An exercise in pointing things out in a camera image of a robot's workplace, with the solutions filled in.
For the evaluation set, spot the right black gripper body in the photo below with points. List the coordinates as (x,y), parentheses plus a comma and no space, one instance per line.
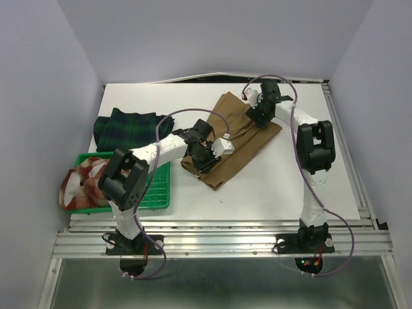
(260,110)

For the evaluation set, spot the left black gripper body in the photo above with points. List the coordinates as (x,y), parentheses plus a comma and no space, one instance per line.
(203,156)

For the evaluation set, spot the tan pleated skirt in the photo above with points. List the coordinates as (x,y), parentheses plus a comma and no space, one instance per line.
(248,140)

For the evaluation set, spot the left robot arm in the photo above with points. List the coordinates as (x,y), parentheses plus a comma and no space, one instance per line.
(123,182)

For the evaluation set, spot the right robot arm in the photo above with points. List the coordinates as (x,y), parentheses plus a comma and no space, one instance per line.
(314,148)

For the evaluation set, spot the green plastic tray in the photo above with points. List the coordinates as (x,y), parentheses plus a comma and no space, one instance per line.
(157,197)

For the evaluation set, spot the green plaid skirt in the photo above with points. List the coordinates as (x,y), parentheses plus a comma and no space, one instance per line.
(129,130)

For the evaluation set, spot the red plaid skirt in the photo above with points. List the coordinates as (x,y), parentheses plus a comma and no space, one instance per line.
(79,190)

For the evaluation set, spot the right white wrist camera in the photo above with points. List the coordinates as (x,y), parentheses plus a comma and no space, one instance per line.
(252,96)

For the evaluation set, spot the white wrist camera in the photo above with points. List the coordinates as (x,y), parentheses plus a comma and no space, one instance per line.
(222,146)
(252,96)

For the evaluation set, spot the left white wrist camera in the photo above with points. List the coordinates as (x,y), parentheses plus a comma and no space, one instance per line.
(222,146)

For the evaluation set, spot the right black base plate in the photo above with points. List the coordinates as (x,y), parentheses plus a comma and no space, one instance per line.
(292,243)

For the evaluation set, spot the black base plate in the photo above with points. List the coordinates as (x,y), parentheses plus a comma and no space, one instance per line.
(292,243)
(117,245)

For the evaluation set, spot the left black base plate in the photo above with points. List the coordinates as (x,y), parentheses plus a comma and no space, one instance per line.
(117,245)

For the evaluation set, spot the aluminium frame rail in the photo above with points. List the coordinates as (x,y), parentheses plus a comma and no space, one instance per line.
(79,263)

